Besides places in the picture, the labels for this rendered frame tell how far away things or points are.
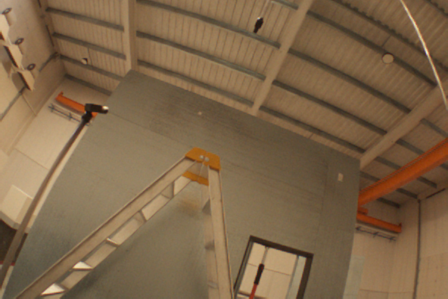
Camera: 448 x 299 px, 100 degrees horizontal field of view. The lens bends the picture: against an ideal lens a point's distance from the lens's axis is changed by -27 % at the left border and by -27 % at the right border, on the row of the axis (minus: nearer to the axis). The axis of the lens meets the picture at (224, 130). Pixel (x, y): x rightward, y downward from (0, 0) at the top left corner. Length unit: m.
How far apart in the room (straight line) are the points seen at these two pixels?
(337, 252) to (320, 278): 0.28
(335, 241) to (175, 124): 1.75
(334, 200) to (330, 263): 0.58
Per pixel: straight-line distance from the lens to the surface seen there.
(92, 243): 1.30
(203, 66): 9.24
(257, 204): 2.11
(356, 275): 6.53
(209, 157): 1.38
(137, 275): 1.96
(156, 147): 2.16
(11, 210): 5.69
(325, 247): 2.31
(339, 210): 2.46
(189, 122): 2.29
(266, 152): 2.31
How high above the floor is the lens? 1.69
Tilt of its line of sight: 32 degrees up
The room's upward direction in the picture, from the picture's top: 22 degrees clockwise
